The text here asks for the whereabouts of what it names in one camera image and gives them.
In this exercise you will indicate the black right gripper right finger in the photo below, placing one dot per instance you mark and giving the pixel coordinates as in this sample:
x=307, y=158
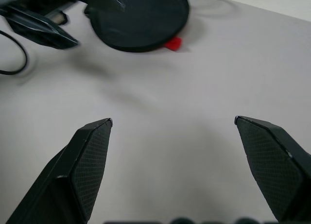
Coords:
x=274, y=165

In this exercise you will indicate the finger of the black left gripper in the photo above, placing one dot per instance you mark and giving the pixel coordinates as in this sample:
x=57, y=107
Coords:
x=116, y=0

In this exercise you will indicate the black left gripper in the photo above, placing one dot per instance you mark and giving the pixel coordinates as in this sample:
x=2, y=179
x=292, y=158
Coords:
x=29, y=0

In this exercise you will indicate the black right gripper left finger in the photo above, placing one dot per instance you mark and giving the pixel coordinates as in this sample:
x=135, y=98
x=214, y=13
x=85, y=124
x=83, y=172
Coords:
x=73, y=175

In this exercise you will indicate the black round table tennis paddle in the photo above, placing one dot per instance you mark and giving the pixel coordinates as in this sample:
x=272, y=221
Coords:
x=145, y=20

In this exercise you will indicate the small red zipper pull tab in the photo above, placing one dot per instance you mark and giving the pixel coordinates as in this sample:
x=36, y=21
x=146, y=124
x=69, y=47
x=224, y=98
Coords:
x=174, y=43

